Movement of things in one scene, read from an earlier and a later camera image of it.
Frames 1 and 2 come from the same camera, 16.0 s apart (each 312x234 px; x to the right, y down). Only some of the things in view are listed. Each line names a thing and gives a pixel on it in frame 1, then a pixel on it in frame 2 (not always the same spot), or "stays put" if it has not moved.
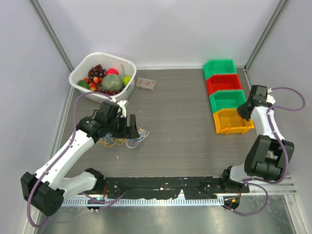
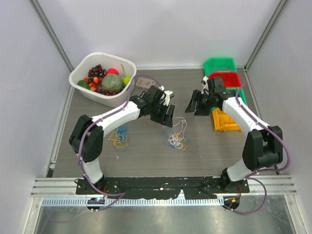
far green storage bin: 218,67 stays put
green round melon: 112,83 stays put
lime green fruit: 126,80 stays put
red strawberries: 93,85 stays put
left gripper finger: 132,124 to 169,112
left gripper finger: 132,134 to 166,121
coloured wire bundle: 108,141 to 177,140
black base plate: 167,187 stays put
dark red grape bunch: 97,71 stays put
